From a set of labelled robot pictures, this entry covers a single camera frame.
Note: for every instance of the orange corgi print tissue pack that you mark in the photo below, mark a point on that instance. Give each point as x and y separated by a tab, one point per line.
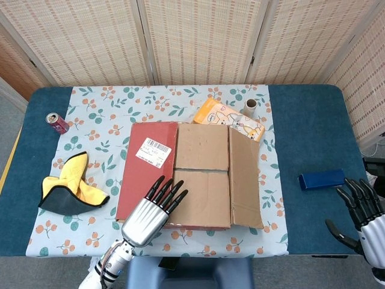
216	116

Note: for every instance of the floral fruit print tablecloth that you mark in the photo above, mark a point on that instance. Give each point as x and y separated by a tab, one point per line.
99	120

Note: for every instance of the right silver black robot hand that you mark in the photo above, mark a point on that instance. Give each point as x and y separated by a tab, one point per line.
373	231

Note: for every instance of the brown cardboard tube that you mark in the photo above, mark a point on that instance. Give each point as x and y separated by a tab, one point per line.
249	109

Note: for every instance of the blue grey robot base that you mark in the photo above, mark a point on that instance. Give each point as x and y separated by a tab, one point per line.
192	277

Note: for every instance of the red soda can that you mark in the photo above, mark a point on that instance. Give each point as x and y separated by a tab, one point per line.
58	124

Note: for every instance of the yellow and dark cloth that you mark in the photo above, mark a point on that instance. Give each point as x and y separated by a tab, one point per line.
72	177

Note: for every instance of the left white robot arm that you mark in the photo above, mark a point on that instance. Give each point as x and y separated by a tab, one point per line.
111	265

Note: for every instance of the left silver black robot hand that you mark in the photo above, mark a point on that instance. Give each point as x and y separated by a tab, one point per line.
144	222

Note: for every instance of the red cardboard shipping box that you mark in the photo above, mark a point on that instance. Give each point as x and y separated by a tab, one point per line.
204	192

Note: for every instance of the woven folding screen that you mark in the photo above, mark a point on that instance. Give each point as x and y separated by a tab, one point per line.
195	39

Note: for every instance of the blue rectangular box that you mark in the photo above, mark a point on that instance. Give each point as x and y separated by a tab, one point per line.
323	180

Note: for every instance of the black floor equipment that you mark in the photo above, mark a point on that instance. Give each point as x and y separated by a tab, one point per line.
374	164

